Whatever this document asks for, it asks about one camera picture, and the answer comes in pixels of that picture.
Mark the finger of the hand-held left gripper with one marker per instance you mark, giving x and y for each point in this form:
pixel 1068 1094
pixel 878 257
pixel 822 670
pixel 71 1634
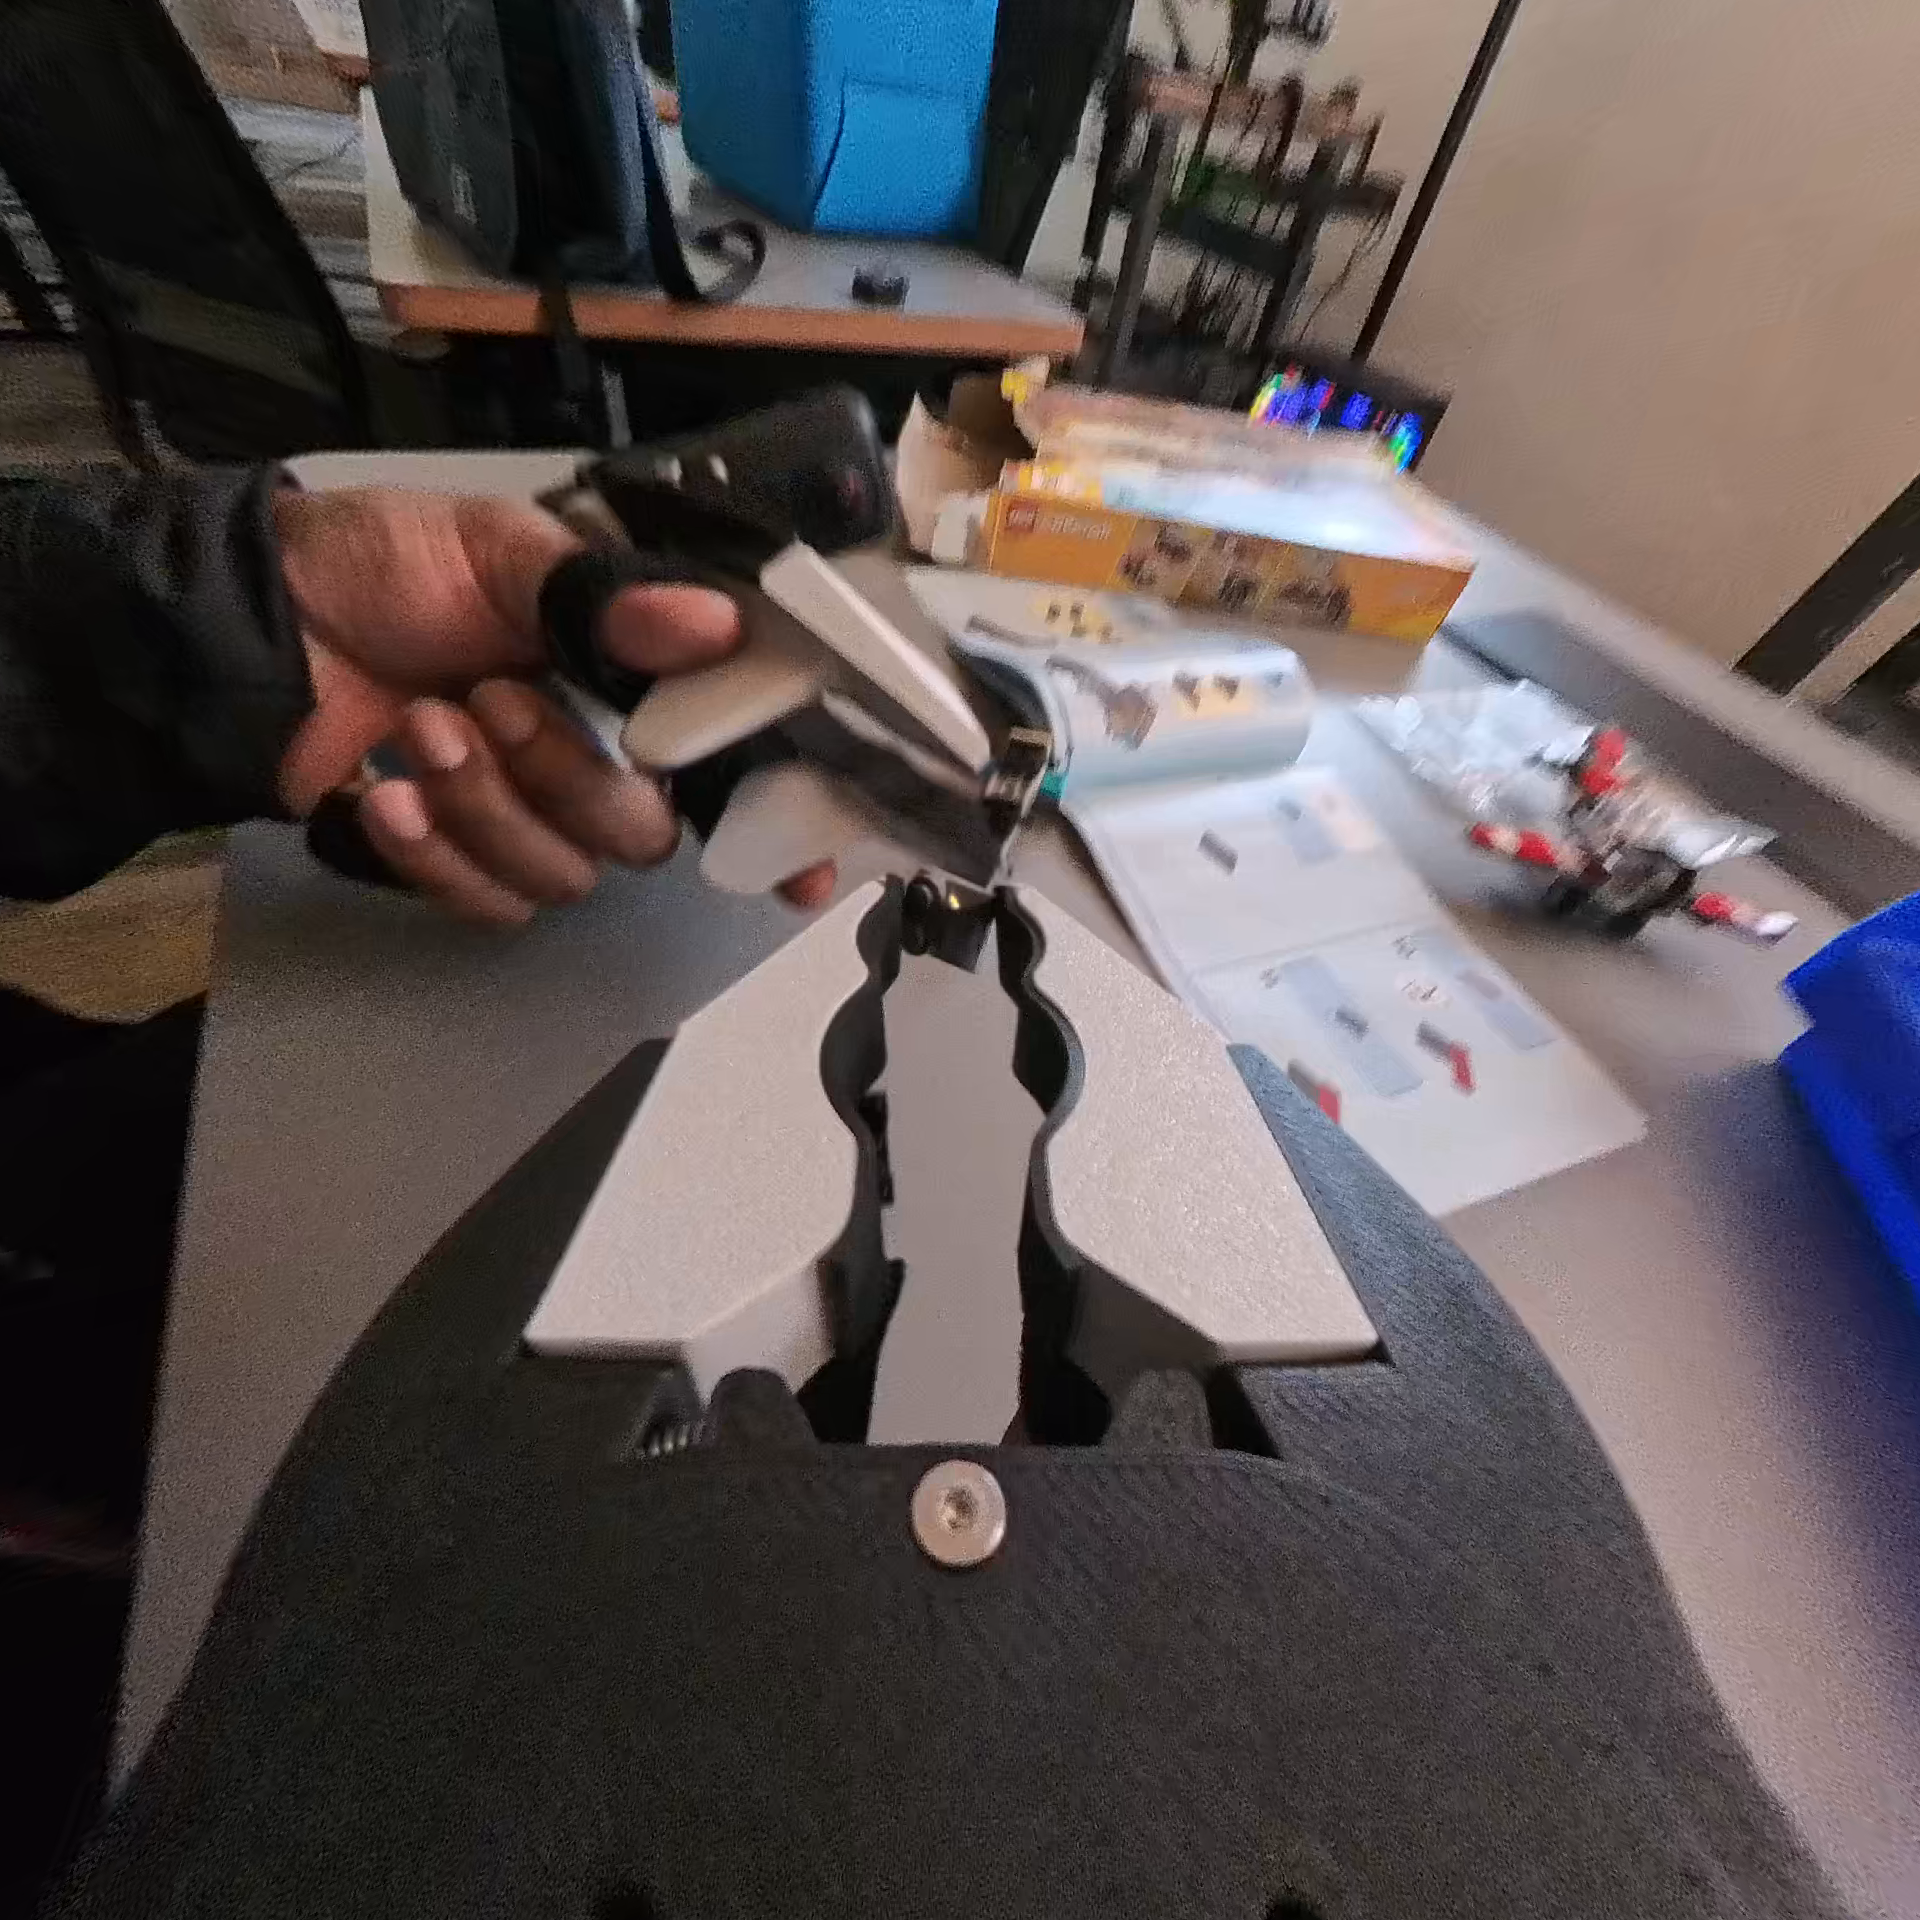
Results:
pixel 915 818
pixel 869 652

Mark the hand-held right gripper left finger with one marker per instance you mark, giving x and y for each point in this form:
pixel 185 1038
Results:
pixel 705 1184

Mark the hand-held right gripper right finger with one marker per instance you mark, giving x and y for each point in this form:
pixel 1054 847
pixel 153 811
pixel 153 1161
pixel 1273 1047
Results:
pixel 1201 1184

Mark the black toy brick model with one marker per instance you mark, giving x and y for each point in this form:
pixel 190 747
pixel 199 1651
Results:
pixel 943 913

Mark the person's left forearm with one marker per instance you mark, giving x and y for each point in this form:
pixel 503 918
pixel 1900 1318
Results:
pixel 136 675

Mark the grey desk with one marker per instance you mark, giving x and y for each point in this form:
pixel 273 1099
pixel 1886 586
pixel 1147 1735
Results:
pixel 452 1126

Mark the person's left hand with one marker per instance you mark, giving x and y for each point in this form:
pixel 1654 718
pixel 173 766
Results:
pixel 421 599

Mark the small black object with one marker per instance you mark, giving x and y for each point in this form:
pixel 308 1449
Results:
pixel 878 282

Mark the wood-edged grey table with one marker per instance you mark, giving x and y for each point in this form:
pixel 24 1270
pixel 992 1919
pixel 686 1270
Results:
pixel 932 307

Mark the open instruction booklet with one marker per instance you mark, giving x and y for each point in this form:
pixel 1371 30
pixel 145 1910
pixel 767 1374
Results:
pixel 1320 930

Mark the curled instruction booklet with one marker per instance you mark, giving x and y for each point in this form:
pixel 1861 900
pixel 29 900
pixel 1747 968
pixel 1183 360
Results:
pixel 1184 704

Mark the blue box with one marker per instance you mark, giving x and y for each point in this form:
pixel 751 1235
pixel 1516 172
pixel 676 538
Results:
pixel 840 106

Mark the yellow toy brick box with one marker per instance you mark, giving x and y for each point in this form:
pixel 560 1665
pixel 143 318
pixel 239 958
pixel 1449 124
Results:
pixel 1276 578

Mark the black panel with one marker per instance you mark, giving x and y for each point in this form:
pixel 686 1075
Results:
pixel 1049 119

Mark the dark backpack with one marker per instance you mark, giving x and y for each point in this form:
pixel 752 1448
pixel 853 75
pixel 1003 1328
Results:
pixel 494 119

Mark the black equipment rack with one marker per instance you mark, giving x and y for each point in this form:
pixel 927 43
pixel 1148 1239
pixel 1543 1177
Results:
pixel 1201 224

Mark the red toy brick model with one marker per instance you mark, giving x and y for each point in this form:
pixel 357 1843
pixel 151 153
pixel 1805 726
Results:
pixel 1621 886

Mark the clear plastic bag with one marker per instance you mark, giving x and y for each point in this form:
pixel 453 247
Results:
pixel 1455 734

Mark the black device with coloured lights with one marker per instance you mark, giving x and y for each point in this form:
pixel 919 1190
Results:
pixel 1349 406

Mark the tan cloth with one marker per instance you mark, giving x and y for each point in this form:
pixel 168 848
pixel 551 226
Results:
pixel 89 944

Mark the blue plastic bin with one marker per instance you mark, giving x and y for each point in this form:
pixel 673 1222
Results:
pixel 1861 1049

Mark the black pole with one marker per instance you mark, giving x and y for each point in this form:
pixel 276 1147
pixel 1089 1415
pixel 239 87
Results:
pixel 1440 164

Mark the black metal frame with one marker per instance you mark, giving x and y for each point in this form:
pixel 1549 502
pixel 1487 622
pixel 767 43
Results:
pixel 1830 599

